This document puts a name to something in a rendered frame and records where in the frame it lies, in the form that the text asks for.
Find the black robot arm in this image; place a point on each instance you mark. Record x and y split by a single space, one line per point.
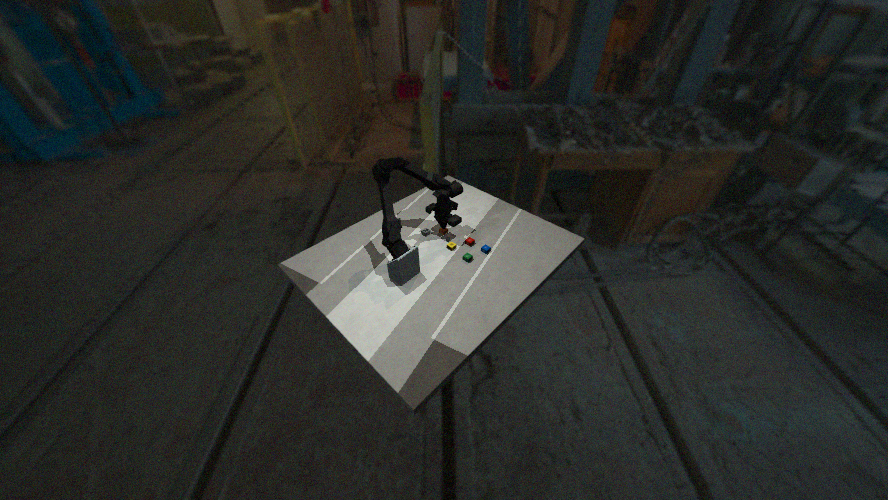
391 226

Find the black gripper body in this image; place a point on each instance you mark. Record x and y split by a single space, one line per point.
443 211

